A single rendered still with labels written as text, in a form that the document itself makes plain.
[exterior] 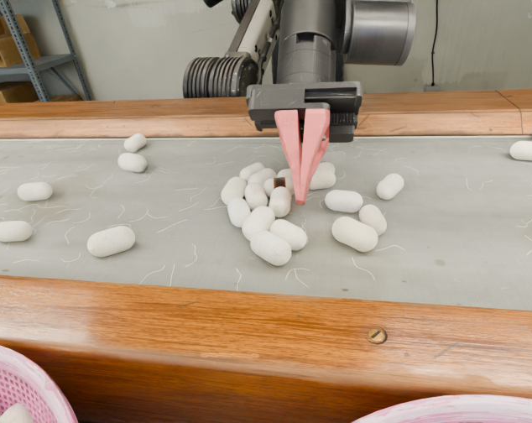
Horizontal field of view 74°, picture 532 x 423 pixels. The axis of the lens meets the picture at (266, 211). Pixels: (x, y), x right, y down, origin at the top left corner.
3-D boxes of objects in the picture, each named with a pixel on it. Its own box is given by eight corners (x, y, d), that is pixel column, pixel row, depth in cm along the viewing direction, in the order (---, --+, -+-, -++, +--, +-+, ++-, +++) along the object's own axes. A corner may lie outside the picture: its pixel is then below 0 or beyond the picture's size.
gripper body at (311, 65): (363, 100, 30) (362, 25, 31) (243, 103, 31) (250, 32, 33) (356, 135, 36) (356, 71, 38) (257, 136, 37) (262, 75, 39)
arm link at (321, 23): (281, 24, 40) (282, -20, 34) (343, 26, 39) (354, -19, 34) (278, 78, 38) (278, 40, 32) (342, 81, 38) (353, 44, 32)
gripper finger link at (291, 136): (359, 192, 28) (359, 86, 30) (268, 190, 29) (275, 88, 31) (352, 214, 34) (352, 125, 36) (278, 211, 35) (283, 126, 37)
